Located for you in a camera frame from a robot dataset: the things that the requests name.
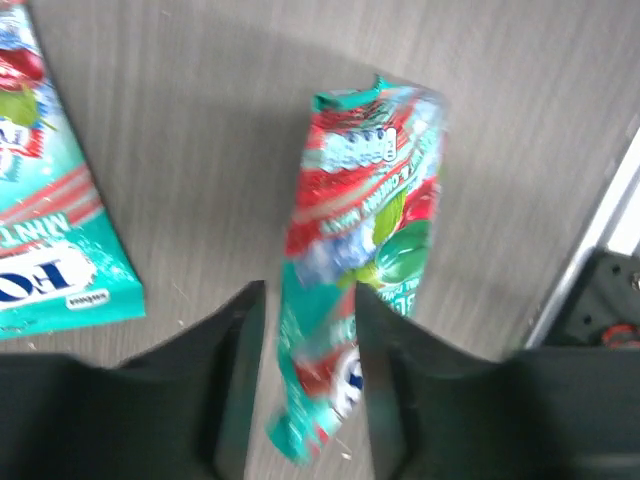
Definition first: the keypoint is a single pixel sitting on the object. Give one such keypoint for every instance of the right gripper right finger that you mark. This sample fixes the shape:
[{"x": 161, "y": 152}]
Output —
[{"x": 435, "y": 411}]

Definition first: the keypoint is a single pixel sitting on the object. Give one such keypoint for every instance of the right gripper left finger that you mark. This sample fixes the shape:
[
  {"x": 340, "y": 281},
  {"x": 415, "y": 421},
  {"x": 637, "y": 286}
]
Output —
[{"x": 181, "y": 410}]

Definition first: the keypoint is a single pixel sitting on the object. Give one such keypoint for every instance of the green snack packet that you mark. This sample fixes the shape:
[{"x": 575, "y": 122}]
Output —
[{"x": 62, "y": 264}]

